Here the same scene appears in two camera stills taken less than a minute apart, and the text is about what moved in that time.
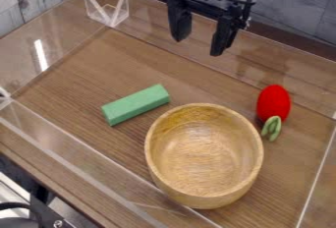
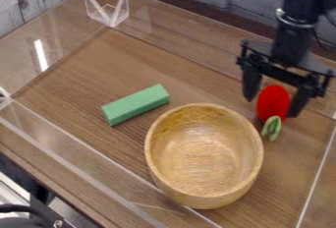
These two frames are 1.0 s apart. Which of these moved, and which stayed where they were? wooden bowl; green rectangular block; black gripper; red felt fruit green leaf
Moved: black gripper
Stayed: wooden bowl; red felt fruit green leaf; green rectangular block
